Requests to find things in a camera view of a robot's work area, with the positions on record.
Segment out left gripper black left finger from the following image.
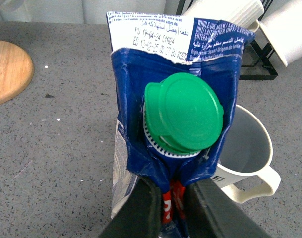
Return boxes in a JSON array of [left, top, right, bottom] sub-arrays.
[[99, 177, 162, 238]]

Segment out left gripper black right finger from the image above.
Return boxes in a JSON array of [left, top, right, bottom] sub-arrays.
[[184, 178, 271, 238]]

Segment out black wire mug rack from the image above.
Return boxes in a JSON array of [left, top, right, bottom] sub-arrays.
[[176, 0, 278, 81]]

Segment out white mug black handle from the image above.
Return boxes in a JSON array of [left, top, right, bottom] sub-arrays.
[[260, 0, 302, 67]]

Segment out blue white milk carton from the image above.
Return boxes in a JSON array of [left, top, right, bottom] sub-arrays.
[[106, 11, 255, 238]]

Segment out cream ribbed mug on rack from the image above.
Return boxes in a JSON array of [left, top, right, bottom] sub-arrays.
[[183, 0, 265, 28]]

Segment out wooden mug tree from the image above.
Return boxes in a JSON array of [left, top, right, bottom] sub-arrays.
[[0, 40, 34, 104]]

